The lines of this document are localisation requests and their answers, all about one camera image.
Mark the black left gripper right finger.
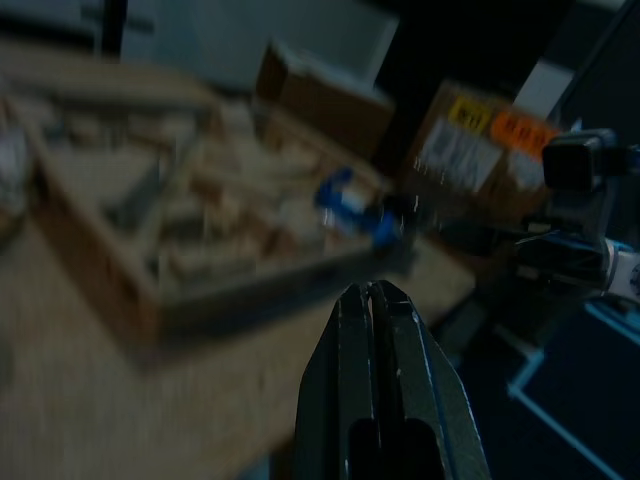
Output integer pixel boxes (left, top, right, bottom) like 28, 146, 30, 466
372, 278, 494, 480

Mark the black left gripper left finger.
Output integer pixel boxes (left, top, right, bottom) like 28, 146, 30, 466
293, 281, 386, 480

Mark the large open cardboard box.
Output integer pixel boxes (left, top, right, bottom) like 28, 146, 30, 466
394, 79, 566, 226

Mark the blue white wrapper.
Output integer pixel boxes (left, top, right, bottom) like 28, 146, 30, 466
314, 169, 401, 251

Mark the light wooden table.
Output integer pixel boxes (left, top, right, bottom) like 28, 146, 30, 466
0, 39, 476, 480

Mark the moulded pulp packing tray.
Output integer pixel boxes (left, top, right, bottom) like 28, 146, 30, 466
29, 64, 416, 346

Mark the small closed cardboard box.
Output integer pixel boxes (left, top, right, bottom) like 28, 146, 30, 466
254, 39, 396, 166

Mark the black stand pole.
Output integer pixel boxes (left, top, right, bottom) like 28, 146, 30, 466
101, 0, 125, 55

